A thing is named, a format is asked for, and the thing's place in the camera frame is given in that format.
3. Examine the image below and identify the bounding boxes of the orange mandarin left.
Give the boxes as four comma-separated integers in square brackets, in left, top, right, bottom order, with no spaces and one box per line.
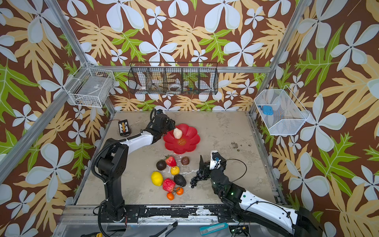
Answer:
[166,193,175,200]

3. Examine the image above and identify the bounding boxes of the white wire basket left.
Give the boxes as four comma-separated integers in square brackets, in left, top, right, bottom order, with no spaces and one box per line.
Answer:
[65,63,115,108]

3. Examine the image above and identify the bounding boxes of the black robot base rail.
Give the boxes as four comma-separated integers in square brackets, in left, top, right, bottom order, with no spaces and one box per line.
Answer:
[124,204,234,224]

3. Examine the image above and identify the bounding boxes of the dark purple passion fruit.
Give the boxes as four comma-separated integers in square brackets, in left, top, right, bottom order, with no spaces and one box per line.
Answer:
[156,160,167,171]

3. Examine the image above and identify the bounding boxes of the white mesh basket right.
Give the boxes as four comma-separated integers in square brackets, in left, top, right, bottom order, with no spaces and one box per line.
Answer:
[254,86,311,136]

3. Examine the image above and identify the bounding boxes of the black wire basket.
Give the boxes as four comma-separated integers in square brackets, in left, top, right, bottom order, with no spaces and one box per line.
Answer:
[126,62,219,95]

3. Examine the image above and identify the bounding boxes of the yellow fake lemon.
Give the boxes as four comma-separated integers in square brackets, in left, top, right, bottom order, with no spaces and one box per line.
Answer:
[151,171,164,186]

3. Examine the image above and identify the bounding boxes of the cream fake garlic bulb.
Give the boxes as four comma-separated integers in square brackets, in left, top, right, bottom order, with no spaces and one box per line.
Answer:
[173,128,183,139]

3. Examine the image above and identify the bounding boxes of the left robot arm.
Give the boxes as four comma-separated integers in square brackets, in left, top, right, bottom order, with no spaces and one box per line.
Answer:
[91,109,176,222]

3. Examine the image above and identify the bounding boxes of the brown fake fig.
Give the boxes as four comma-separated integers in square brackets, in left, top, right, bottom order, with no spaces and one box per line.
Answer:
[181,157,190,166]

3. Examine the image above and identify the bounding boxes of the red fake pomegranate piece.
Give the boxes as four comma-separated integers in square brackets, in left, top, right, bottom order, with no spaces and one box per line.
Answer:
[162,178,176,192]

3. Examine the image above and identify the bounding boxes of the small orange-yellow fruit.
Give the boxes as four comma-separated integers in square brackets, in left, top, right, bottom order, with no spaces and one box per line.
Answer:
[170,166,180,176]

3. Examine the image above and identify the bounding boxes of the black charger board with connectors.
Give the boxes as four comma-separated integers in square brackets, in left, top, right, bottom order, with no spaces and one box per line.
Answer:
[118,119,131,137]

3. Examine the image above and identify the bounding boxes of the blue object in basket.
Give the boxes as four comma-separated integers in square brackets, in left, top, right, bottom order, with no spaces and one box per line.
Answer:
[260,105,273,116]

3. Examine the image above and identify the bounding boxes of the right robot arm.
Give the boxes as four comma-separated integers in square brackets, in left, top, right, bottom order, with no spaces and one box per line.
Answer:
[191,151,323,237]

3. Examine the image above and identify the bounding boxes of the orange mandarin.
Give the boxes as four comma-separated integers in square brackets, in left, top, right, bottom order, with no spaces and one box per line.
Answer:
[166,193,175,200]
[175,187,184,195]

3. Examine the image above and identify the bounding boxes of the red flower-shaped fruit bowl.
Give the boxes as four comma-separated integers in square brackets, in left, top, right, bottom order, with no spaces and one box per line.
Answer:
[163,123,200,155]

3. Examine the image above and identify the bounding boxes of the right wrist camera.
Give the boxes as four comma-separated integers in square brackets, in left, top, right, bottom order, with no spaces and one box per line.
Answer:
[209,150,227,170]

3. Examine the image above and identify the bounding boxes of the black fake grape bunch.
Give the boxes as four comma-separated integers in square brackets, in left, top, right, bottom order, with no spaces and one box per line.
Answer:
[190,169,210,188]

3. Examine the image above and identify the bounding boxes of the orange mandarin right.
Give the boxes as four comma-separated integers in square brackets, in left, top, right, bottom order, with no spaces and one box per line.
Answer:
[175,187,184,195]

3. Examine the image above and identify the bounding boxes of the teal box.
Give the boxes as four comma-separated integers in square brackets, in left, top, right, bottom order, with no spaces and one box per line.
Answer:
[199,223,229,236]

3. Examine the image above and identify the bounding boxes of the dark fake avocado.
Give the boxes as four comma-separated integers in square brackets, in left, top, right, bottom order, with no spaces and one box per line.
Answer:
[174,174,187,187]

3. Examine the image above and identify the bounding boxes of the red fake strawberry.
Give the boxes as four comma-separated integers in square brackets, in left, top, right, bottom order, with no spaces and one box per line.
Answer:
[165,156,177,167]

